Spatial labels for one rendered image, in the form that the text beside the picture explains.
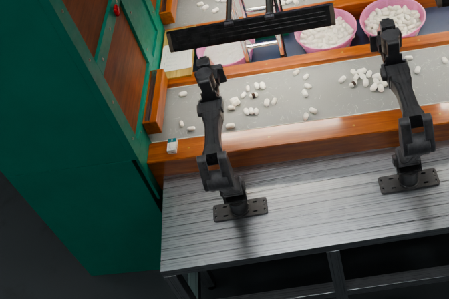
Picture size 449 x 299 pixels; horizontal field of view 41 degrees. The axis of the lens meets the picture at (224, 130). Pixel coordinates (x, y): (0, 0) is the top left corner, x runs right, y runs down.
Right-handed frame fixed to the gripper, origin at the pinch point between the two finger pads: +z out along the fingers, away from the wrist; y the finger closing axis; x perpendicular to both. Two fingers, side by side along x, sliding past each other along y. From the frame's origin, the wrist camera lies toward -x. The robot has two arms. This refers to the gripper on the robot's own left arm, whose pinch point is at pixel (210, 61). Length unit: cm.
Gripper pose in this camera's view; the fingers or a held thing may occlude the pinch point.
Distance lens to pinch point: 214.0
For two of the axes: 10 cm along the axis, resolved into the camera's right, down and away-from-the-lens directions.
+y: -9.7, 2.0, 1.5
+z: -0.4, -7.2, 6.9
